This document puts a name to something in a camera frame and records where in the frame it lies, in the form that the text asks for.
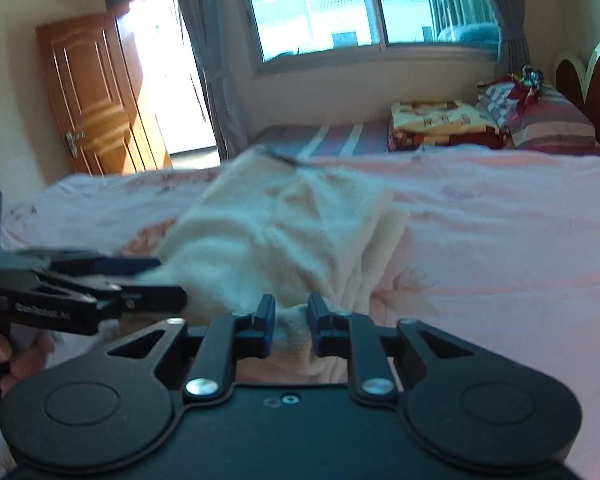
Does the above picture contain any metal door handle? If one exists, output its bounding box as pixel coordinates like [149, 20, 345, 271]
[65, 130, 87, 158]

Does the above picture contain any person's left hand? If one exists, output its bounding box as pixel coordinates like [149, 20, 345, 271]
[0, 321, 56, 397]

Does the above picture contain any striped pillow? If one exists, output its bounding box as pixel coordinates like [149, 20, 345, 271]
[477, 77, 600, 156]

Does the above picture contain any brown wooden door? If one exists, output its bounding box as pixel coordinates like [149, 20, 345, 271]
[35, 12, 173, 176]

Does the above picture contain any yellow printed folded blanket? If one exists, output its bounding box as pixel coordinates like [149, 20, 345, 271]
[387, 100, 513, 152]

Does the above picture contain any sliding glass window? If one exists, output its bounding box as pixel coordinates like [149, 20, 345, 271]
[237, 0, 501, 78]

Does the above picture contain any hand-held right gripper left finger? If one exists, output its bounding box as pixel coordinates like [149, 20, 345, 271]
[106, 293, 277, 407]

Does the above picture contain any striped bed sheet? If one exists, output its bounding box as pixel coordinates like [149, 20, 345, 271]
[252, 121, 391, 161]

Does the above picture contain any white striped knit sweater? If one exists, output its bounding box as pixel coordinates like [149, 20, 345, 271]
[157, 152, 411, 376]

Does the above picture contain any grey curtain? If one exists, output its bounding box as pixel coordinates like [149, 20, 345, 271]
[167, 0, 251, 161]
[480, 0, 531, 78]

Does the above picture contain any red colourful ornament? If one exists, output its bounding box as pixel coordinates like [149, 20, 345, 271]
[500, 65, 546, 108]

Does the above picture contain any pink floral bedspread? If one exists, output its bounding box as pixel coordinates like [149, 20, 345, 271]
[0, 142, 600, 480]

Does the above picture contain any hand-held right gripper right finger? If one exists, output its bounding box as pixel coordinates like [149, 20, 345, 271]
[306, 292, 463, 407]

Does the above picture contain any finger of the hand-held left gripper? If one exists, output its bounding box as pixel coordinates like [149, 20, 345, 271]
[55, 279, 189, 319]
[45, 250, 163, 279]

